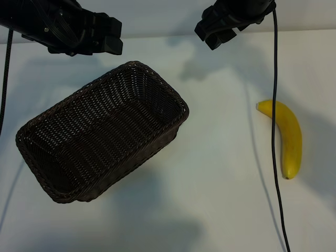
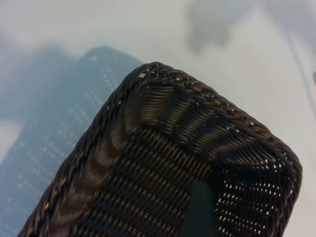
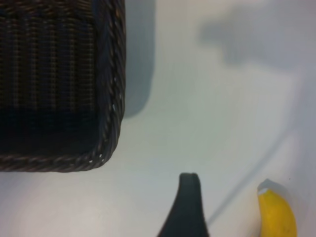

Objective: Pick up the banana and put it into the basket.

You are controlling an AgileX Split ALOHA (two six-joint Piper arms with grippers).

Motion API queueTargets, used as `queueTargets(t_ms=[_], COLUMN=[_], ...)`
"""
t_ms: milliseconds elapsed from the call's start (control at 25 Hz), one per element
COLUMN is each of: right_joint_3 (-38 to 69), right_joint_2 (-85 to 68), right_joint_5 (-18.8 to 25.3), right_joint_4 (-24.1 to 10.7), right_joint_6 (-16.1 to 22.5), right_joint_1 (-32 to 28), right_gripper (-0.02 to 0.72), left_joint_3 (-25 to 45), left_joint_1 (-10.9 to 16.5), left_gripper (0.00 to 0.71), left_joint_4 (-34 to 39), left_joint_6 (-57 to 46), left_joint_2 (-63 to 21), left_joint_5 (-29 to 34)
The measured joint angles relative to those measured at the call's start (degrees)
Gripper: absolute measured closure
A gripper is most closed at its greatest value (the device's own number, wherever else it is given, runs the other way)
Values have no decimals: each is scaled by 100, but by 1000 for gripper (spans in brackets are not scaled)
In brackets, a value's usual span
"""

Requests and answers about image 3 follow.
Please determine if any dark brown wicker basket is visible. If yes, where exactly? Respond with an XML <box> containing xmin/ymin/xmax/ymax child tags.
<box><xmin>0</xmin><ymin>0</ymin><xmax>126</xmax><ymax>173</ymax></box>

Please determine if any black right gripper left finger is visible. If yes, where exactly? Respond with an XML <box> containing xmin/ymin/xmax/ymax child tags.
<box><xmin>157</xmin><ymin>172</ymin><xmax>190</xmax><ymax>237</ymax></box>

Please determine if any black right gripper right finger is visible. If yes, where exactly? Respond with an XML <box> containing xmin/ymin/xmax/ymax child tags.
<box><xmin>185</xmin><ymin>173</ymin><xmax>210</xmax><ymax>237</ymax></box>

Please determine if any yellow banana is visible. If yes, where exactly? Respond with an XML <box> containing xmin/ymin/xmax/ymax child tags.
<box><xmin>257</xmin><ymin>179</ymin><xmax>298</xmax><ymax>237</ymax></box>

